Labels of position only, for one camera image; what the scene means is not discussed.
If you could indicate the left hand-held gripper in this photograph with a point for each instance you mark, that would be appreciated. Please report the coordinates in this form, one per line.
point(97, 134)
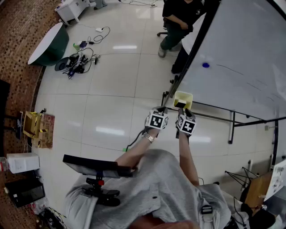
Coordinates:
point(156, 120)

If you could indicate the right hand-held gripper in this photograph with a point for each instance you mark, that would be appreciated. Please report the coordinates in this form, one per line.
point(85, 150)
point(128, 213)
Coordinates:
point(186, 124)

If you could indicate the black eraser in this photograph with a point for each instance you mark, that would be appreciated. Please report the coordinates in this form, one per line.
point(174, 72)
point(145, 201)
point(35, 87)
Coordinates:
point(180, 104)

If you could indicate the cream whiteboard box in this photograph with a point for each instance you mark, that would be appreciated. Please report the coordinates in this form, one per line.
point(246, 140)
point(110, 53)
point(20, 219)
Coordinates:
point(186, 97)

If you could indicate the person's right forearm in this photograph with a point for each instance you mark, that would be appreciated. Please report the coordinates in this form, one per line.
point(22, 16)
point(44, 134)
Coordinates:
point(188, 158)

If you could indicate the person's left forearm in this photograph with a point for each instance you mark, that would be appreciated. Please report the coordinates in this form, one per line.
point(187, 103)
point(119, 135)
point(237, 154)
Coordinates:
point(136, 152)

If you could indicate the large whiteboard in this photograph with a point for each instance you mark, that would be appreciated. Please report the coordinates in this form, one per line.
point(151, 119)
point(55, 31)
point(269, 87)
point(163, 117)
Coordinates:
point(241, 56)

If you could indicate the cardboard box with striped tape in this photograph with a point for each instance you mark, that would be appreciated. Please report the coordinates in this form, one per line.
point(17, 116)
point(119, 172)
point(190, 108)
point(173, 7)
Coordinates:
point(39, 129)

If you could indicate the silver wristwatch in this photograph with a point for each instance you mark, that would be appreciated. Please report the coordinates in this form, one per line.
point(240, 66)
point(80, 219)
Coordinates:
point(148, 137)

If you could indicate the blue round magnet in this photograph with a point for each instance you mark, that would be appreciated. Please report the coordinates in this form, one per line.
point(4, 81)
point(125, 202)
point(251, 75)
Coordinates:
point(206, 65)

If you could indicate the person's grey shirt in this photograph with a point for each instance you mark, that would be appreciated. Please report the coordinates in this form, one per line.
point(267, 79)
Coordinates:
point(145, 192)

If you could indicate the black chest-mounted screen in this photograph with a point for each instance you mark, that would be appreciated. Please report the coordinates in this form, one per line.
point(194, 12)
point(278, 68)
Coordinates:
point(96, 167)

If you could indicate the black office chair base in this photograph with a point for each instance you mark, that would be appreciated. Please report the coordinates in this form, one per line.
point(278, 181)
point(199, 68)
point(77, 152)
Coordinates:
point(162, 34)

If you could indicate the wooden board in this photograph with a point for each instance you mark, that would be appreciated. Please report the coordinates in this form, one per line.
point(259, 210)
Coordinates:
point(258, 190)

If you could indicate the white panel device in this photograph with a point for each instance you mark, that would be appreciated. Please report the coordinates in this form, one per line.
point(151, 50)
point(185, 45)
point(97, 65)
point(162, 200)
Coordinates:
point(277, 181)

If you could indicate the white power adapter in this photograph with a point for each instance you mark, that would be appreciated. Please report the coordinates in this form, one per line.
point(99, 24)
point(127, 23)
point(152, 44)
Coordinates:
point(99, 29)

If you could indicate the round white green table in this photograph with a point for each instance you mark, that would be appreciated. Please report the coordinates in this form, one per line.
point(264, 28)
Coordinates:
point(50, 45)

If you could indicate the white carton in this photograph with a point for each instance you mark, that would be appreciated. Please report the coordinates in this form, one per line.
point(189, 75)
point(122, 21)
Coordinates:
point(23, 162)

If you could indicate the white cabinet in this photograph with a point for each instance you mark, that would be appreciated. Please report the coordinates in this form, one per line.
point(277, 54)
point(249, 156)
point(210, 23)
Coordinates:
point(71, 9)

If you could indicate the black flat case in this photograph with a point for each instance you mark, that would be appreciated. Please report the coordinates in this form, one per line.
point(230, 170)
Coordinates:
point(25, 192)

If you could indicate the clear water bottle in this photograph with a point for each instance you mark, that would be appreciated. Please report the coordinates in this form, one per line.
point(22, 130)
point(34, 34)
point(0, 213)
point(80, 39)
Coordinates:
point(3, 164)

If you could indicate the black clamp mount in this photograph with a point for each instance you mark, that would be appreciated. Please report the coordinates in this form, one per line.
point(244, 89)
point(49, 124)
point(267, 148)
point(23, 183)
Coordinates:
point(101, 192)

